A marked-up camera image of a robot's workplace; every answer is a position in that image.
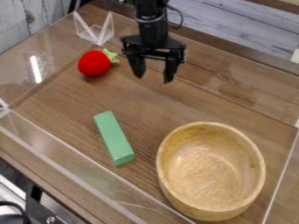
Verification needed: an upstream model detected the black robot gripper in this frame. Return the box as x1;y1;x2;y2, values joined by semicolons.
121;17;186;83

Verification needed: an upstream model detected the red plush strawberry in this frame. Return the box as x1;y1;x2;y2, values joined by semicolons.
78;48;121;77

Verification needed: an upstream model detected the round wooden bowl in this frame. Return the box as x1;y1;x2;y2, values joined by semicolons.
157;122;268;221

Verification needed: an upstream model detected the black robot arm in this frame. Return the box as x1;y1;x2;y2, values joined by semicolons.
121;0;186;83

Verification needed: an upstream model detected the green rectangular block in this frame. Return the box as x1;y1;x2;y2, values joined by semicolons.
94;111;137;166

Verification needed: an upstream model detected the clear acrylic enclosure wall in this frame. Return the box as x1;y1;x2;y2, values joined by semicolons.
0;99;195;224

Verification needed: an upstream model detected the black table leg bracket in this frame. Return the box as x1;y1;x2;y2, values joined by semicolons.
26;185;67;224

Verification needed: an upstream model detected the black cable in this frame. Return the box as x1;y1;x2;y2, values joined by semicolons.
0;200;31;224

